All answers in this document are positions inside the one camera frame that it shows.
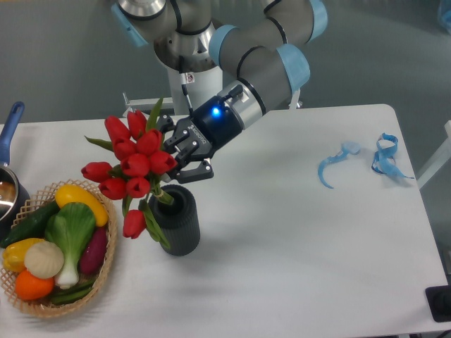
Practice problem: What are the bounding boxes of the woven wicker basket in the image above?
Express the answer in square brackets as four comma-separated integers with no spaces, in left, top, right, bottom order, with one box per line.
[1,180,118,318]

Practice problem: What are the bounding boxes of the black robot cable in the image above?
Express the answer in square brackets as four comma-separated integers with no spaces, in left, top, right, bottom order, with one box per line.
[178,55,196,115]

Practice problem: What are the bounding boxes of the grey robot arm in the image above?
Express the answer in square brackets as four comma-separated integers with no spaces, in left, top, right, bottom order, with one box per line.
[111,1,328,183]

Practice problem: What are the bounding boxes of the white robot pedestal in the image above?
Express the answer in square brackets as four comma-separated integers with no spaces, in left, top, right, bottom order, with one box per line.
[123,65,302,118]

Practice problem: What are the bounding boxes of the yellow squash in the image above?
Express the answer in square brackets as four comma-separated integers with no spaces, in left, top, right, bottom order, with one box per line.
[55,184,109,227]

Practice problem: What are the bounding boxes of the black device at edge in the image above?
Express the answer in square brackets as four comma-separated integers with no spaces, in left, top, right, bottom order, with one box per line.
[425,285,450,323]

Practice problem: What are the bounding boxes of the yellow bell pepper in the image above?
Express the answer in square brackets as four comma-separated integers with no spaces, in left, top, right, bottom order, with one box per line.
[2,238,44,273]

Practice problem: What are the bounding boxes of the dark grey ribbed vase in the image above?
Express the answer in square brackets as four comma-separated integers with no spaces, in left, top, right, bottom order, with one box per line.
[149,184,200,256]

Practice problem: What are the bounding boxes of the cream steamed bun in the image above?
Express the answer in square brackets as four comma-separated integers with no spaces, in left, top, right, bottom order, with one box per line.
[24,241,64,279]

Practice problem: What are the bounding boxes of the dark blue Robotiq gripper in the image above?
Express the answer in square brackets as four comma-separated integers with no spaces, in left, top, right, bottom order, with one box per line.
[156,80,265,184]

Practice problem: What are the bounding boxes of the blue handled saucepan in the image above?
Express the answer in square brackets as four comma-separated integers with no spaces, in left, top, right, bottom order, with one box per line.
[1,101,30,239]

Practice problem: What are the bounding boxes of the green bok choy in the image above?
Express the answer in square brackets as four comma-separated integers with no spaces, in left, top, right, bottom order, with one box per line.
[44,202,96,289]

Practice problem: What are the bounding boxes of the purple sweet potato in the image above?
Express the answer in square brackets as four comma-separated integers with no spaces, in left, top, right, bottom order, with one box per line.
[79,227,108,275]

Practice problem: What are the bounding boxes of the blue ribbon strap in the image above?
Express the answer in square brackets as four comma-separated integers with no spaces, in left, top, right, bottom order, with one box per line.
[371,132,415,184]

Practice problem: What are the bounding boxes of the blue curved strap piece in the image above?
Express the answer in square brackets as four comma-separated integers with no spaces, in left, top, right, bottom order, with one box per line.
[317,141,361,190]

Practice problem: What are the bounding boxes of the white frame right edge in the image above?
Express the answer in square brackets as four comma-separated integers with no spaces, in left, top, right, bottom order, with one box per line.
[416,121,450,189]

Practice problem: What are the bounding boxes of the red tulip bouquet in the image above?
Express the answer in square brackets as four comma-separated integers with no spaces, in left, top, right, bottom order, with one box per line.
[81,99,176,249]

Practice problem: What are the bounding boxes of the dark green cucumber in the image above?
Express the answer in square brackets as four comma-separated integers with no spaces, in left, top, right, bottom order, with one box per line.
[1,200,60,249]

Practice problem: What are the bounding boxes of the orange fruit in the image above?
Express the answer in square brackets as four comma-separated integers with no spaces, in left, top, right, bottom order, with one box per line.
[15,270,54,301]

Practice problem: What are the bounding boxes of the green bean pods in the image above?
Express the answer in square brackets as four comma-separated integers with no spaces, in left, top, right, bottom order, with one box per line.
[49,280,94,306]

